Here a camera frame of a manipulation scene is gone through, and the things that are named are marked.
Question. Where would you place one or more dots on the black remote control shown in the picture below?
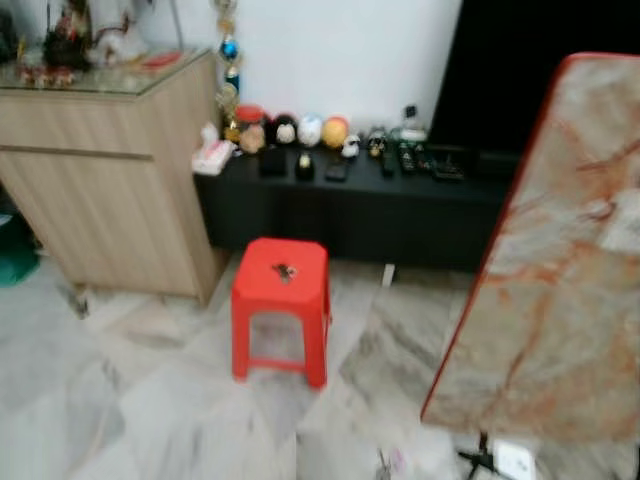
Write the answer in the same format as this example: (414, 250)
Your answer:
(388, 160)
(408, 159)

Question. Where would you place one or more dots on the small dark plush toy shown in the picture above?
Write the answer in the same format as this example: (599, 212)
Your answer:
(375, 140)

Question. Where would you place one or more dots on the pink white tissue pack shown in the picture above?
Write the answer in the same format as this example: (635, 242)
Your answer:
(213, 155)

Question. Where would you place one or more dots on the clear jar with red lid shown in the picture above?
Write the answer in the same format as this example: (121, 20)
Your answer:
(250, 125)

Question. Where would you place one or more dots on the black television screen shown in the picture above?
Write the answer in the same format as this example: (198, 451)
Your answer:
(520, 70)

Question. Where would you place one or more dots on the light wooden cabinet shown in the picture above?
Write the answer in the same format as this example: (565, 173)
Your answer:
(100, 200)

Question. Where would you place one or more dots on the white and green holder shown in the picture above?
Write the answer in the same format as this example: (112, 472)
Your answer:
(412, 128)

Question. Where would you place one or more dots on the small metal keys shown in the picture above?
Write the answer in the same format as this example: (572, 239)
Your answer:
(285, 270)

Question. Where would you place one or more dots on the small metal clip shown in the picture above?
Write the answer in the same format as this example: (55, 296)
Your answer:
(384, 463)

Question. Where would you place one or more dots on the thin metal lamp pole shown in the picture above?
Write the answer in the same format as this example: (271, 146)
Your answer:
(175, 22)

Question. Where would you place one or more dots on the white and red figurine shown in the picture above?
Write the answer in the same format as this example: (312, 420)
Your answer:
(122, 40)

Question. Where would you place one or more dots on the black flat device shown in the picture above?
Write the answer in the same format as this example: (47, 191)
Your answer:
(447, 165)

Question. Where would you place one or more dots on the black pouch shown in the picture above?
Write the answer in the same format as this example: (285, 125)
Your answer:
(273, 163)

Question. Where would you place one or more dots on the orange round plush toy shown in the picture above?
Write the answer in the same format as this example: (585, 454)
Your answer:
(335, 132)

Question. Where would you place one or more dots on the black flat phone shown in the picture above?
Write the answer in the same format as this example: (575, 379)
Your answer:
(336, 167)

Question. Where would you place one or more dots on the marble table with red edge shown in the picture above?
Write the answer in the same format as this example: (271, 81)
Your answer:
(560, 280)

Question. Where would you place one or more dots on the red envelope on wooden tray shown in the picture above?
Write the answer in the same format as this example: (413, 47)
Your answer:
(162, 61)

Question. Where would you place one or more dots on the black round plush toy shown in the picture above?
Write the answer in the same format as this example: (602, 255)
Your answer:
(284, 129)

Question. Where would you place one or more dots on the black low TV console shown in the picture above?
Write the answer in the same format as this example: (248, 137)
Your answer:
(380, 215)

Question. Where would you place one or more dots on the red plastic stool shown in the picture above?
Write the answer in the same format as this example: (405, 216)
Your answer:
(280, 295)

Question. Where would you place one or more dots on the small black white plush toy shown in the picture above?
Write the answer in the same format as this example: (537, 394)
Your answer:
(350, 147)

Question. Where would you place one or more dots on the white round plush toy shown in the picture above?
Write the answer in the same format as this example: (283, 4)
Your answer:
(310, 130)

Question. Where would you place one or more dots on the black teapot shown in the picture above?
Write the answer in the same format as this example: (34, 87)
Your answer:
(68, 45)

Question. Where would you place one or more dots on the gold and blue trophy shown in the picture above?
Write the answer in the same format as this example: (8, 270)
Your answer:
(229, 50)

